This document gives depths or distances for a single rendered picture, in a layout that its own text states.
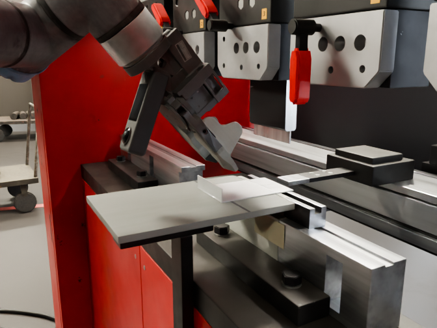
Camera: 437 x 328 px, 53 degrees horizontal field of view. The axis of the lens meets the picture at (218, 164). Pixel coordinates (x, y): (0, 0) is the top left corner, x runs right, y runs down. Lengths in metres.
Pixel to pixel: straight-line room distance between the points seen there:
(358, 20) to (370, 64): 0.05
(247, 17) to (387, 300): 0.43
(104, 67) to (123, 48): 0.90
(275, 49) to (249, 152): 0.61
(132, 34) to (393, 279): 0.43
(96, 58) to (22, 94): 6.76
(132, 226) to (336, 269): 0.28
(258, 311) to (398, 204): 0.36
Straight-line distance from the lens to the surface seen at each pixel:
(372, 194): 0.89
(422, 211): 0.82
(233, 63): 0.71
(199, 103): 0.61
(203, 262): 0.74
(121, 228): 0.56
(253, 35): 0.66
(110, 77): 1.47
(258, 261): 0.68
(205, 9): 0.72
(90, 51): 1.45
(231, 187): 0.71
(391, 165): 0.84
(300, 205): 0.64
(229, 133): 0.62
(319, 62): 0.54
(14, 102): 8.22
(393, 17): 0.49
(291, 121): 0.67
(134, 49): 0.57
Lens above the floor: 1.20
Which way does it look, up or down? 14 degrees down
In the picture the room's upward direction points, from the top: straight up
